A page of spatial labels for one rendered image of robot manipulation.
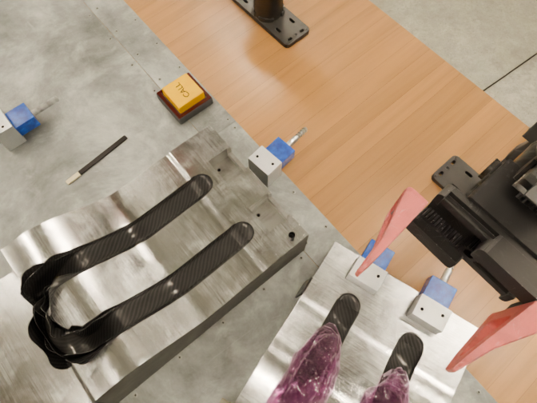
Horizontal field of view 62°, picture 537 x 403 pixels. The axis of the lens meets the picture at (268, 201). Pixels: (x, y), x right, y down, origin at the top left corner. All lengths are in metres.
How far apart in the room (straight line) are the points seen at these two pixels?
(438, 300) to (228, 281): 0.32
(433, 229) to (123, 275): 0.45
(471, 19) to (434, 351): 1.84
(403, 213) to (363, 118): 0.57
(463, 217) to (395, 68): 0.66
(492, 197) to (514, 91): 1.81
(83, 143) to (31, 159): 0.10
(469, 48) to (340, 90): 1.35
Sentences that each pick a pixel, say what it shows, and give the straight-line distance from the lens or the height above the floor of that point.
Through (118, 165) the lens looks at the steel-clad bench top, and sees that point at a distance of 0.89.
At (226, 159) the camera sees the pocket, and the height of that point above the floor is 0.86.
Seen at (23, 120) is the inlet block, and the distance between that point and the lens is 0.96.
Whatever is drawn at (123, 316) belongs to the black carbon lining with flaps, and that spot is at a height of 0.92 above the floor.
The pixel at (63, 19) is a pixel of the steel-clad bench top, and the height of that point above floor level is 0.80.
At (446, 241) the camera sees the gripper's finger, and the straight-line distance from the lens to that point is 0.41.
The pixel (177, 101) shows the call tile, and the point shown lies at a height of 0.84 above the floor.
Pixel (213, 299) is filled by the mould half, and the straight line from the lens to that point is 0.69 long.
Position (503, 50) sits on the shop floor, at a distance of 2.30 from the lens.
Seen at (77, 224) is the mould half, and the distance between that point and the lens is 0.74.
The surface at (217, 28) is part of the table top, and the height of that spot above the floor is 0.80.
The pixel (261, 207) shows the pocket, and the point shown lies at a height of 0.86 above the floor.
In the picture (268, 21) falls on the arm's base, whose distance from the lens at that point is 1.03.
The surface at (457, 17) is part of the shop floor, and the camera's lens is 2.34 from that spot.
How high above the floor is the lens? 1.56
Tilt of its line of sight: 68 degrees down
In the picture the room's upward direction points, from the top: 1 degrees clockwise
